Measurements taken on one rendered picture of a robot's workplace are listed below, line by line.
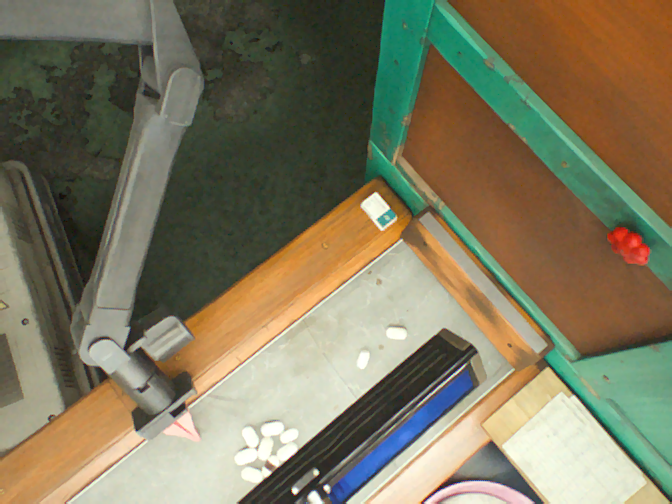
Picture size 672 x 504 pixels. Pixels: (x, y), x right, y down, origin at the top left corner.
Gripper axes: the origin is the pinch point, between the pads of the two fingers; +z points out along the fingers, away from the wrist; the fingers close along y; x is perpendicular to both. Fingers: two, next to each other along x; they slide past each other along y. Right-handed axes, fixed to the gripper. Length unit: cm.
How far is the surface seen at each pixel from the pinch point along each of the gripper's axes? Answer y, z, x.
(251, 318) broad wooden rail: 18.2, -8.0, 5.5
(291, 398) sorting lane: 15.4, 5.0, -2.0
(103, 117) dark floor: 19, -34, 126
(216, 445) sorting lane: 1.4, 3.5, -0.8
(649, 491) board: 51, 38, -34
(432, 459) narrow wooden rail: 27.7, 20.2, -17.9
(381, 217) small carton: 47.0, -9.2, 3.8
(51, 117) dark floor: 7, -41, 132
